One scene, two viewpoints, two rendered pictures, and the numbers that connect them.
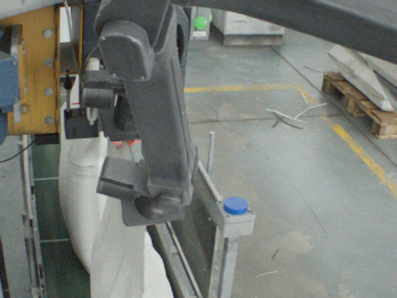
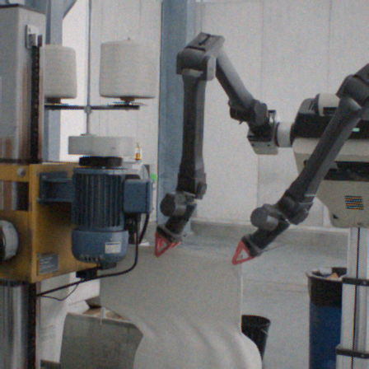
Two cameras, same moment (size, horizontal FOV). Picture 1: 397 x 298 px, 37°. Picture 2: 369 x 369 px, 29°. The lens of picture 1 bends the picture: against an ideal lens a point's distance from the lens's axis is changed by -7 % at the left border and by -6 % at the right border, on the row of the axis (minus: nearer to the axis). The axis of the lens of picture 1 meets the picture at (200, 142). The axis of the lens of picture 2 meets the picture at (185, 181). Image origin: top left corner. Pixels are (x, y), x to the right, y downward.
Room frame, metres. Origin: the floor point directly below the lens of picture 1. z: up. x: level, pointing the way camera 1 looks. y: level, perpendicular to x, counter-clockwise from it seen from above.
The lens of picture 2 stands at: (-0.43, 1.67, 1.40)
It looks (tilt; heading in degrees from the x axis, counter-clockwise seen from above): 3 degrees down; 314
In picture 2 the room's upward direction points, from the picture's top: 1 degrees clockwise
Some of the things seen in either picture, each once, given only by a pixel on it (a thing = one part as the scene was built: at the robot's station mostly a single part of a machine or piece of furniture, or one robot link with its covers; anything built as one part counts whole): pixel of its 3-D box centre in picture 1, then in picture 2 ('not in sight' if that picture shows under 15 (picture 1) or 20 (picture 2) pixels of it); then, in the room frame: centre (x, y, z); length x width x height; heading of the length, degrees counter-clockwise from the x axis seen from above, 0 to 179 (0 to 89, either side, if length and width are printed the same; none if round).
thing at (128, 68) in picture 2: not in sight; (128, 71); (1.12, 0.34, 1.61); 0.17 x 0.17 x 0.17
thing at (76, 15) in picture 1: (66, 25); not in sight; (1.35, 0.33, 1.26); 0.22 x 0.05 x 0.16; 18
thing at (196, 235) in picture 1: (172, 171); (32, 356); (1.95, 0.09, 0.54); 1.05 x 0.02 x 0.41; 18
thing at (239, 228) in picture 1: (234, 217); not in sight; (1.28, -0.10, 0.81); 0.08 x 0.08 x 0.06; 18
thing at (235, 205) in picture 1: (235, 206); not in sight; (1.28, -0.10, 0.84); 0.06 x 0.06 x 0.02
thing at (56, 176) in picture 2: not in sight; (66, 189); (1.13, 0.53, 1.27); 0.12 x 0.09 x 0.09; 108
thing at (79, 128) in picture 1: (80, 123); (102, 259); (1.28, 0.28, 1.04); 0.08 x 0.06 x 0.05; 108
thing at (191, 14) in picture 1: (196, 17); (143, 177); (1.38, 0.03, 1.29); 0.08 x 0.05 x 0.09; 18
